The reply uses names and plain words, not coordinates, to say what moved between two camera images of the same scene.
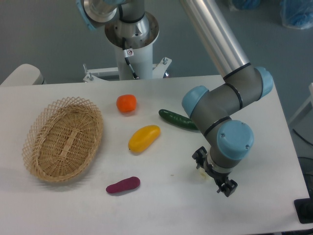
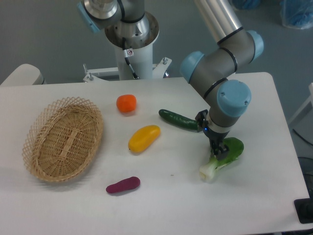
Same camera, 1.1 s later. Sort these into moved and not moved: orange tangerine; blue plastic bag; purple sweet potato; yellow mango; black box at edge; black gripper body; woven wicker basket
Moved: black gripper body
Not moved: woven wicker basket; black box at edge; orange tangerine; yellow mango; blue plastic bag; purple sweet potato
